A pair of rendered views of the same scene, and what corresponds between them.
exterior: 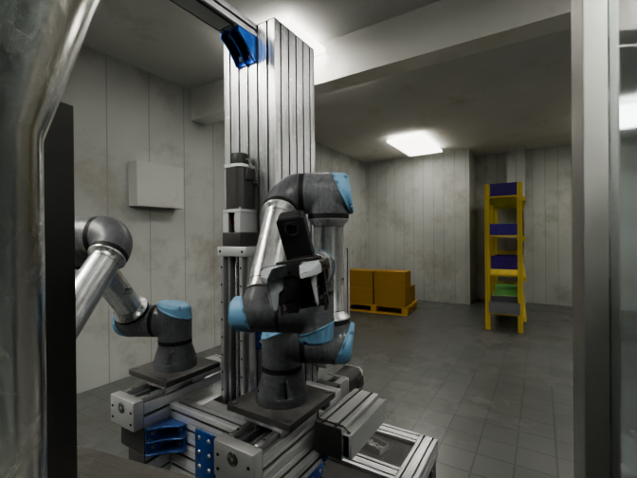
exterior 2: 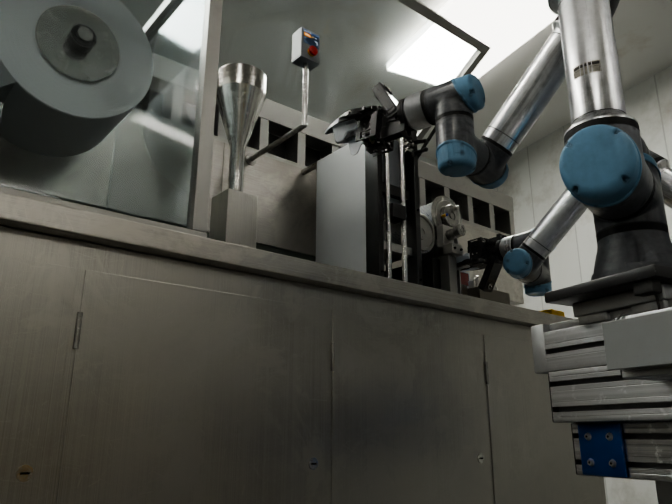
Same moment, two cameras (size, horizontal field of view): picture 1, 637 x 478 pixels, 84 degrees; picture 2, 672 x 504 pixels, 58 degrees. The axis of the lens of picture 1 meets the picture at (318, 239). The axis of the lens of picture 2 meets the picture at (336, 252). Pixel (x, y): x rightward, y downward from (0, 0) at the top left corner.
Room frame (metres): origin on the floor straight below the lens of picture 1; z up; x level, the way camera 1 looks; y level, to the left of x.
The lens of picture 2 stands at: (1.09, -1.04, 0.57)
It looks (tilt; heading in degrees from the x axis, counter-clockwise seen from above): 17 degrees up; 121
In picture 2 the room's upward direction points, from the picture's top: straight up
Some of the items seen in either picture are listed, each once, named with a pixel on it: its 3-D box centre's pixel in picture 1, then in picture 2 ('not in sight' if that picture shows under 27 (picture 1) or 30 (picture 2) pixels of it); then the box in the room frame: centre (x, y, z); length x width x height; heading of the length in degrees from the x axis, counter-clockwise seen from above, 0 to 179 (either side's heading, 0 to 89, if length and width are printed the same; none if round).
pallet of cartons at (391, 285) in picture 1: (380, 288); not in sight; (6.27, -1.09, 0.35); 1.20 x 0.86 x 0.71; 58
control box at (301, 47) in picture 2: not in sight; (307, 48); (0.23, 0.23, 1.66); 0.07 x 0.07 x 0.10; 70
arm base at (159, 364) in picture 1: (175, 351); not in sight; (1.28, 0.53, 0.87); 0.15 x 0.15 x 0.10
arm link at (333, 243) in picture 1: (327, 267); (591, 62); (1.00, -0.03, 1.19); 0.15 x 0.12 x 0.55; 83
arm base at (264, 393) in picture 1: (282, 379); (635, 259); (1.01, 0.11, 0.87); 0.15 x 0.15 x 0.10
